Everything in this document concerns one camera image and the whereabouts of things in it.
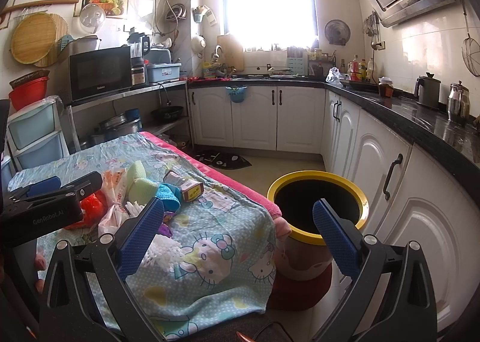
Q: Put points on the blue knitted cloth bundle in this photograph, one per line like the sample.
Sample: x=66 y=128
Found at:
x=170 y=195

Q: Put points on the black microwave oven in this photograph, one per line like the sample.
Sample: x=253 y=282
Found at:
x=99 y=72

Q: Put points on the white cabinet run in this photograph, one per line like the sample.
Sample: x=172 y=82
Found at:
x=411 y=195

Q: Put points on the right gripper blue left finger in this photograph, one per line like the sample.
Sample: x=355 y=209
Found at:
x=135 y=235

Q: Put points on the black granite countertop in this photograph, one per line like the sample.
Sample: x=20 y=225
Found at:
x=430 y=129

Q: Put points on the blue dish rack box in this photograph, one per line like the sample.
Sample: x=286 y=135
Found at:
x=157 y=73

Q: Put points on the black floor mat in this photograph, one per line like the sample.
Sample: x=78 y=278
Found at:
x=222 y=160

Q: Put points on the steel thermos jug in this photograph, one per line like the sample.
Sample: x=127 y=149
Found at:
x=459 y=104

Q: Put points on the wire skimmer strainer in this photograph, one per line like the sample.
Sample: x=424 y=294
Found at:
x=470 y=47

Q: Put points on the white orange plastic bag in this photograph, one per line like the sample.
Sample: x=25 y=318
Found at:
x=114 y=189

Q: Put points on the black wok pan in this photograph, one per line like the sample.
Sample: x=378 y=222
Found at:
x=167 y=114

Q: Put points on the white purple crumpled wrapper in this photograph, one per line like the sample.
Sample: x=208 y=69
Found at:
x=164 y=252

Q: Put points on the blue hanging sink basket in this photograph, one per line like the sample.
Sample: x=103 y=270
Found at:
x=237 y=94

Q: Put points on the steel pot with lid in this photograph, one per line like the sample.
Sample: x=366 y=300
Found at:
x=120 y=125

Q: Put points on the grey electric kettle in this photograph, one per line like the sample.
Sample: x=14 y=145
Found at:
x=427 y=91

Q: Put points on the round bamboo tray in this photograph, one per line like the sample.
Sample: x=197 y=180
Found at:
x=33 y=38

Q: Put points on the plastic drawer cabinet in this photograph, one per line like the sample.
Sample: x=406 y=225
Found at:
x=34 y=134

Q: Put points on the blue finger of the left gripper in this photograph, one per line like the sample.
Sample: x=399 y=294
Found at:
x=48 y=185
x=85 y=185

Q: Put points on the pink blanket under cloth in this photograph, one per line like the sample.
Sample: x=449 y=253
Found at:
x=282 y=228

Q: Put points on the yellow rimmed trash bin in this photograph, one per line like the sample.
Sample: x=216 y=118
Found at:
x=304 y=254

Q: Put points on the fruit picture on wall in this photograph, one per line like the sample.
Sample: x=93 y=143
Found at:
x=115 y=9

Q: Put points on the black blender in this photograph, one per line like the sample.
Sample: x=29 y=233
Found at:
x=140 y=46

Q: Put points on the wooden cutting board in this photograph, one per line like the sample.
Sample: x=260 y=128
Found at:
x=232 y=52

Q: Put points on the Hello Kitty blue tablecloth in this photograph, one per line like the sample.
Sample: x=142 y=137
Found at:
x=215 y=261

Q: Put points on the green knitted cloth bundle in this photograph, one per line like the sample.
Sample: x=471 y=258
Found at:
x=140 y=189

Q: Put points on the red plastic basin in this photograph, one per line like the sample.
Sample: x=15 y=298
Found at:
x=28 y=93

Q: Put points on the crushed pink red carton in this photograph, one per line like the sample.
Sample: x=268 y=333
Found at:
x=190 y=189

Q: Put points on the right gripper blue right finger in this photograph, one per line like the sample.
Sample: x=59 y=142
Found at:
x=340 y=236

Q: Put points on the wall mounted small fan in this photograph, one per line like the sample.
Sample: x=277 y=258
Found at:
x=337 y=32

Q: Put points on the red stool under bin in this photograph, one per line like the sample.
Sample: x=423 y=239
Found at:
x=298 y=295

